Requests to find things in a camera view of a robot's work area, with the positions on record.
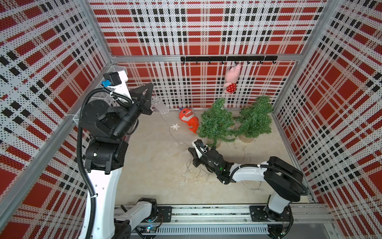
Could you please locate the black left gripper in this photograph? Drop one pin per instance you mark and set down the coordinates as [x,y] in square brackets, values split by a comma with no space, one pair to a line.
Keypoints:
[143,103]

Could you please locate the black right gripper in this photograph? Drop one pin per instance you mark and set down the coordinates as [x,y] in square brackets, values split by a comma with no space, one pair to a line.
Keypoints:
[195,155]

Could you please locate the green christmas tree wooden base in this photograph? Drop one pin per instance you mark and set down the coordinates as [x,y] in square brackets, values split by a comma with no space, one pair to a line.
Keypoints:
[216,123]

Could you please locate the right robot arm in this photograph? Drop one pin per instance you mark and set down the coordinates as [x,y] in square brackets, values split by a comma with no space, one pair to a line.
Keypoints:
[285,180]

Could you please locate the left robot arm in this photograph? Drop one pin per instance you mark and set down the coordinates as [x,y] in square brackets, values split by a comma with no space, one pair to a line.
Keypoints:
[106,121]

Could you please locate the red plush monster toy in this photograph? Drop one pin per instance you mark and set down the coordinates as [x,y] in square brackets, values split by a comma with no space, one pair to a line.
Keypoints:
[187,115]

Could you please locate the pink plush pig toy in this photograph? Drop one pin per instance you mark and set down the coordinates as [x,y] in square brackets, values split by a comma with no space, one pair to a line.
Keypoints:
[231,78]

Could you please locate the green circuit board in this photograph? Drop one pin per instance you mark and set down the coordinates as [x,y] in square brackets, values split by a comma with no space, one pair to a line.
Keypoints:
[148,229]

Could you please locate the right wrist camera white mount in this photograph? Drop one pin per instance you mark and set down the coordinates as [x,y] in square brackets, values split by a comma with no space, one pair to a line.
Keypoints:
[200,146]

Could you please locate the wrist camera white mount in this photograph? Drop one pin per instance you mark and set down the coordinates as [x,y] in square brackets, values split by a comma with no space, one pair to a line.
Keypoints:
[116,82]
[200,146]

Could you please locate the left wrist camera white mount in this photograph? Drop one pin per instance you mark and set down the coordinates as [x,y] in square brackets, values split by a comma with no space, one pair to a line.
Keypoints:
[116,82]

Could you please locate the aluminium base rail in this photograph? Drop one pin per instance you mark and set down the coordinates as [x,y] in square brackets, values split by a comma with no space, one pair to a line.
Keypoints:
[308,221]

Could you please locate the black hook rail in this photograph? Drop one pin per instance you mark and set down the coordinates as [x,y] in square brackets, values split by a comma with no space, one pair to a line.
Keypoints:
[237,59]

